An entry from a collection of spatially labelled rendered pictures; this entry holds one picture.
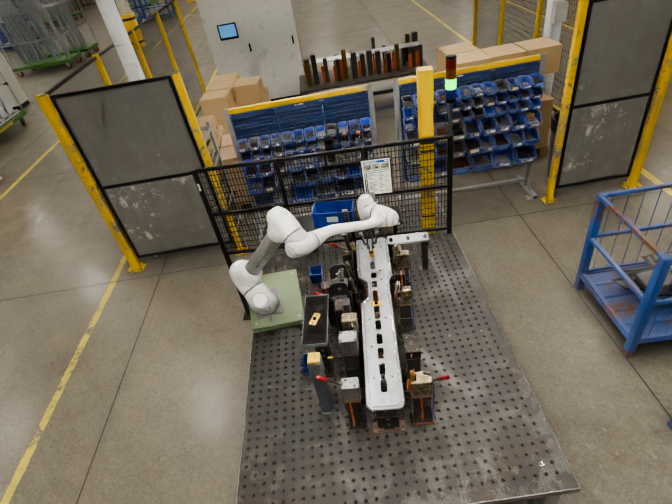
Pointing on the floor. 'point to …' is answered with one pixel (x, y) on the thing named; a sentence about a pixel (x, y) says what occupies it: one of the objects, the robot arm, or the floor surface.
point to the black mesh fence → (337, 196)
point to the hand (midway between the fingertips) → (370, 248)
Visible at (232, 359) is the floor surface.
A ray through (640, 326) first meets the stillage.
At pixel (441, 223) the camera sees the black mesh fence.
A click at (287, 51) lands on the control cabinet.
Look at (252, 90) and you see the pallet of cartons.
